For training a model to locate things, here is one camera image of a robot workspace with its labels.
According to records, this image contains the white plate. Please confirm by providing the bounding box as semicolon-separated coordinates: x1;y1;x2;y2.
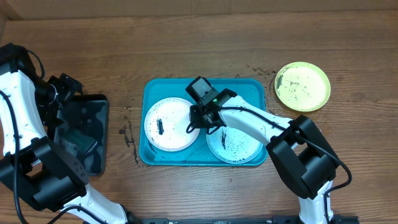
144;97;200;152

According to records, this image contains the green scrubbing sponge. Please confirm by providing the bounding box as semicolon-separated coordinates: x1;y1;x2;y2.
63;129;98;154

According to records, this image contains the yellow-green plate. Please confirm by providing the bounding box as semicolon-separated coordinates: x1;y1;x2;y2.
274;62;331;112

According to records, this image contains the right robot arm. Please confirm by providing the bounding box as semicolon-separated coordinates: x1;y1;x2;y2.
186;77;340;223

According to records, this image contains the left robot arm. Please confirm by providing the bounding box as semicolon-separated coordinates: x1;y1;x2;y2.
1;43;140;223

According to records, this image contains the black water tray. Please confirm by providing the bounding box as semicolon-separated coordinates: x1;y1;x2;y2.
54;94;109;176

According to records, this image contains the teal plastic tray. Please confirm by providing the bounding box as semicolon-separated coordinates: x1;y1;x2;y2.
138;78;266;167

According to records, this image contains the light blue plate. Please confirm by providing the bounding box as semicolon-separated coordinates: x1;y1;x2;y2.
206;127;267;166

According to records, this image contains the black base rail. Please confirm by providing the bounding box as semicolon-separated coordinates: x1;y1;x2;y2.
136;214;360;224

